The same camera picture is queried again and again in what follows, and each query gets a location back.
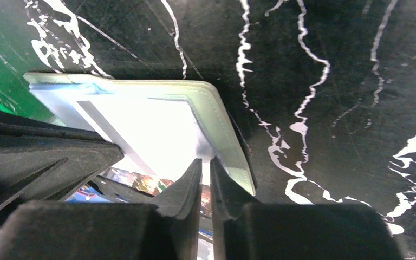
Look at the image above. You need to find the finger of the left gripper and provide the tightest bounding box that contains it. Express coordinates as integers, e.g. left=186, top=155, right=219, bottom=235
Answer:
left=0, top=111, right=104, bottom=142
left=0, top=135, right=124, bottom=224

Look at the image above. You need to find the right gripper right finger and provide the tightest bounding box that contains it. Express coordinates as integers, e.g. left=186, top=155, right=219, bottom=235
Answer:
left=210, top=159, right=402, bottom=259

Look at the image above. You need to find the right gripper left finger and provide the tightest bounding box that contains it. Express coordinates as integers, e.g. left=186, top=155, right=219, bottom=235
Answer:
left=0, top=159, right=203, bottom=259

